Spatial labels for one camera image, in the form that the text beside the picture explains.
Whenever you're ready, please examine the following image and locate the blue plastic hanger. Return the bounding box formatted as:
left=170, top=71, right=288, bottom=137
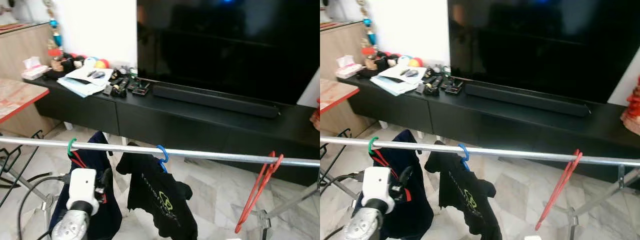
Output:
left=156, top=145, right=170, bottom=174
left=457, top=143, right=471, bottom=172

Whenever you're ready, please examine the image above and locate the red plastic hanger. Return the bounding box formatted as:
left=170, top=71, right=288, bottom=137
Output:
left=234, top=151, right=285, bottom=235
left=534, top=148, right=584, bottom=232

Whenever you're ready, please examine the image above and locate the black t-shirt with green logo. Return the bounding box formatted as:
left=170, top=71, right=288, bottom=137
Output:
left=116, top=142, right=199, bottom=240
left=424, top=140, right=503, bottom=240

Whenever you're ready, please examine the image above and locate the black tv cabinet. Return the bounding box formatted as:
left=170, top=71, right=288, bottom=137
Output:
left=344, top=74, right=640, bottom=183
left=22, top=74, right=321, bottom=187

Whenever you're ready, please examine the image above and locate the black remote control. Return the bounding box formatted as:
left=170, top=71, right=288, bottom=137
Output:
left=113, top=77, right=130, bottom=98
left=427, top=76, right=444, bottom=96

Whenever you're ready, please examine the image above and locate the white paper stack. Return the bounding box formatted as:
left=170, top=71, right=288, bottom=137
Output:
left=56, top=66, right=114, bottom=97
left=370, top=65, right=427, bottom=96

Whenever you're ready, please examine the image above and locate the small black tray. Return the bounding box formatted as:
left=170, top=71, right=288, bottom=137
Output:
left=442, top=79, right=465, bottom=96
left=128, top=80, right=151, bottom=97

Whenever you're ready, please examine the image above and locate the marble table with red edge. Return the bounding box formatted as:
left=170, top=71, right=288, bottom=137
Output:
left=320, top=78, right=360, bottom=113
left=0, top=78, right=50, bottom=140

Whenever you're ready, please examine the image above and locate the pink white tissue box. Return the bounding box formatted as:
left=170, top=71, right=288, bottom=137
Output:
left=335, top=55, right=364, bottom=80
left=21, top=56, right=51, bottom=81

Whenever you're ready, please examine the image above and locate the jar with red lid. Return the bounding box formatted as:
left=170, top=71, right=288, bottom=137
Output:
left=362, top=46, right=379, bottom=71
left=48, top=47, right=65, bottom=72

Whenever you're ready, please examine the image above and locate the black soundbar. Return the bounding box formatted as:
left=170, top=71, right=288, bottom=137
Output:
left=151, top=83, right=281, bottom=119
left=464, top=82, right=592, bottom=118

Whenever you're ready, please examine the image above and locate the light wooden cabinet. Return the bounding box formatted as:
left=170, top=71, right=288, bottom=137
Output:
left=0, top=22, right=57, bottom=138
left=320, top=21, right=370, bottom=136

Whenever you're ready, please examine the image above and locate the gold blue trophy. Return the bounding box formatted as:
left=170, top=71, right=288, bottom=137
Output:
left=356, top=0, right=378, bottom=56
left=42, top=0, right=65, bottom=58

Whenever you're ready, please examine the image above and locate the black flat television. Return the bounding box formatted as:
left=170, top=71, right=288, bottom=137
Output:
left=136, top=0, right=321, bottom=107
left=447, top=0, right=640, bottom=105

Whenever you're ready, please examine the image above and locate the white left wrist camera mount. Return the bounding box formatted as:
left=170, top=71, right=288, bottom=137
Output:
left=361, top=166, right=396, bottom=213
left=66, top=168, right=99, bottom=214

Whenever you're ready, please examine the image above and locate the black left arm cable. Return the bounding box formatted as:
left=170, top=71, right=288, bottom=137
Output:
left=16, top=173, right=72, bottom=240
left=320, top=171, right=366, bottom=240

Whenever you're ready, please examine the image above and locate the black wire hanger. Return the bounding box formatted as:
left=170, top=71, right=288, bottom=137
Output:
left=0, top=142, right=41, bottom=208

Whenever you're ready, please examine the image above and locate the silver clothes rail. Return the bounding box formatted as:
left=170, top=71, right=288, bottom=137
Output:
left=320, top=136, right=640, bottom=167
left=0, top=135, right=321, bottom=168

